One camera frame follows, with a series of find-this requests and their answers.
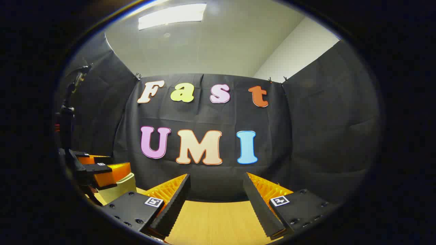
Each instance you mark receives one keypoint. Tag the pale green desktop garbage bin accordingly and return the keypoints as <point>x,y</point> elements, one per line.
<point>119,191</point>

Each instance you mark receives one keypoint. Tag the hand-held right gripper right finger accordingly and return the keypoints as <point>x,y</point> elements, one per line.
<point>260,207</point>

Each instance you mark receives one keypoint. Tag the wooden desktop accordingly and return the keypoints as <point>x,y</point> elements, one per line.
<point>218,223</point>

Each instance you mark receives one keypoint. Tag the rectangular ceiling light panel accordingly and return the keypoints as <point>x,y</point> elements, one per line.
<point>170,15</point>

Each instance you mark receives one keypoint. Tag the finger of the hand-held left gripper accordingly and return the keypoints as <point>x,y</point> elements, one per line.
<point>93,157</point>
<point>102,169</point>

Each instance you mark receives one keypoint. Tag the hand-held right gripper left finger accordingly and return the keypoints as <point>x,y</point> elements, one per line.
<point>173,207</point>

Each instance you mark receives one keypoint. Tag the black backdrop cloth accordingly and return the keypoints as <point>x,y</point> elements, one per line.
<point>323,129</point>

